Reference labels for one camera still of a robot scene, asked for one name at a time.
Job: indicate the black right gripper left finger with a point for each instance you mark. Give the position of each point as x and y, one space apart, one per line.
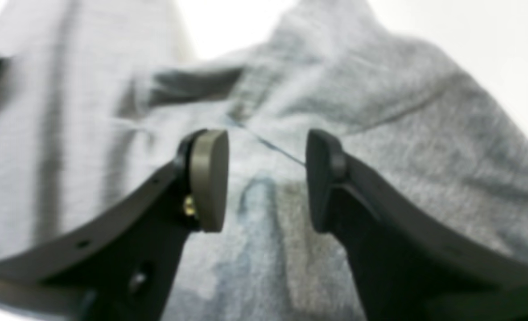
121 266

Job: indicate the grey t-shirt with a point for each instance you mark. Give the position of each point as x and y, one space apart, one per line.
92 101

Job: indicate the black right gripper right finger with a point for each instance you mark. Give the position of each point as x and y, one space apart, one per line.
406 266

